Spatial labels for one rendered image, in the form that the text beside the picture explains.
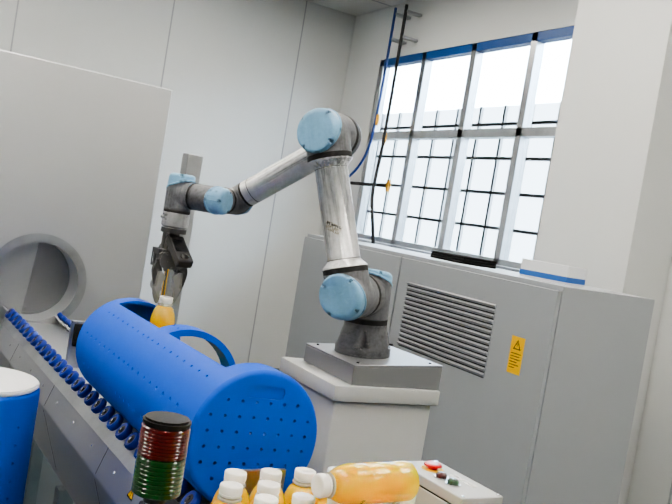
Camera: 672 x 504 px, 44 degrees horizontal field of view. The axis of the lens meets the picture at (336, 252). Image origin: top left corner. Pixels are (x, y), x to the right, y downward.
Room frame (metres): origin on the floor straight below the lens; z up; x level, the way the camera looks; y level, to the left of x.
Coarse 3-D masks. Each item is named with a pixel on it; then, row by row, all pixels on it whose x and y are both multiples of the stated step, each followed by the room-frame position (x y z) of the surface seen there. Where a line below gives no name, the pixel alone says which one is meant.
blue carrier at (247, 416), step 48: (96, 336) 2.15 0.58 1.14; (144, 336) 1.95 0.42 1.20; (96, 384) 2.11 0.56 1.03; (144, 384) 1.78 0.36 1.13; (192, 384) 1.62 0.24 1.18; (240, 384) 1.58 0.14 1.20; (288, 384) 1.63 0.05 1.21; (192, 432) 1.53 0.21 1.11; (240, 432) 1.58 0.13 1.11; (288, 432) 1.64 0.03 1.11; (192, 480) 1.55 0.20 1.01; (288, 480) 1.65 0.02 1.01
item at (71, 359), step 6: (72, 324) 2.68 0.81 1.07; (78, 324) 2.67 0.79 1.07; (72, 330) 2.68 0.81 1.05; (78, 330) 2.67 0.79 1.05; (72, 336) 2.68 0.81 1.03; (72, 342) 2.67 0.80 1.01; (72, 348) 2.68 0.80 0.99; (66, 354) 2.69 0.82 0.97; (72, 354) 2.68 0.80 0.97; (66, 360) 2.68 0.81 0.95; (72, 360) 2.68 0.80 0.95; (72, 366) 2.69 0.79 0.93
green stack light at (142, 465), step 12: (144, 468) 1.03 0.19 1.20; (156, 468) 1.02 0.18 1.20; (168, 468) 1.03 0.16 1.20; (180, 468) 1.04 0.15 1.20; (132, 480) 1.05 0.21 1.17; (144, 480) 1.02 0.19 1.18; (156, 480) 1.02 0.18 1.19; (168, 480) 1.03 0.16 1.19; (180, 480) 1.05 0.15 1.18; (144, 492) 1.02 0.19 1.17; (156, 492) 1.02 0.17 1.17; (168, 492) 1.03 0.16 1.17; (180, 492) 1.05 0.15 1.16
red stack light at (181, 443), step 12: (144, 432) 1.03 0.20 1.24; (156, 432) 1.02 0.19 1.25; (168, 432) 1.02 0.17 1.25; (180, 432) 1.03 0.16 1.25; (144, 444) 1.03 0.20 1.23; (156, 444) 1.02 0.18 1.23; (168, 444) 1.02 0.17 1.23; (180, 444) 1.03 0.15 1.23; (144, 456) 1.03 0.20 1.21; (156, 456) 1.02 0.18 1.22; (168, 456) 1.03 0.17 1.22; (180, 456) 1.04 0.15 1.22
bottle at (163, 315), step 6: (156, 306) 2.28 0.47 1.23; (162, 306) 2.27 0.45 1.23; (168, 306) 2.27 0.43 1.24; (156, 312) 2.26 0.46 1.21; (162, 312) 2.26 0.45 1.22; (168, 312) 2.27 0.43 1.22; (150, 318) 2.27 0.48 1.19; (156, 318) 2.26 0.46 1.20; (162, 318) 2.25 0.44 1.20; (168, 318) 2.26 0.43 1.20; (174, 318) 2.28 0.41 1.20; (156, 324) 2.26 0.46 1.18; (162, 324) 2.25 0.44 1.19; (168, 324) 2.26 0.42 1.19
